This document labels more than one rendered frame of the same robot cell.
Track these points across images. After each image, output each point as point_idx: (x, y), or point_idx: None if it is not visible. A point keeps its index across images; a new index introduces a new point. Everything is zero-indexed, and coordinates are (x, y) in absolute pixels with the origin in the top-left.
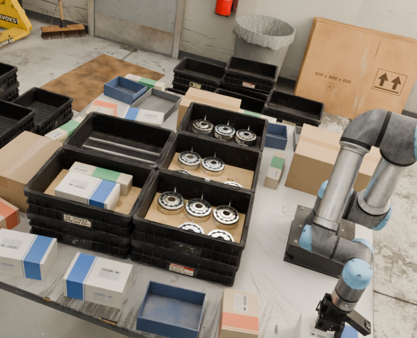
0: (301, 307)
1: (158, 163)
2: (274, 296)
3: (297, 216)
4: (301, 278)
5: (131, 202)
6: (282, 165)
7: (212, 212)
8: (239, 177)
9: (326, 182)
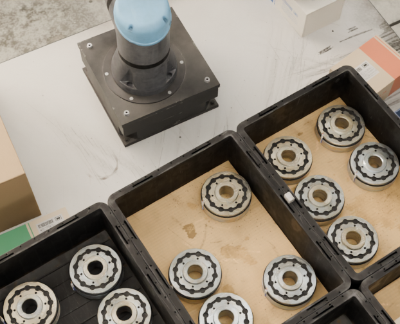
0: (267, 47)
1: (341, 296)
2: (285, 79)
3: (152, 108)
4: (224, 72)
5: None
6: (10, 231)
7: (305, 174)
8: (166, 225)
9: (146, 24)
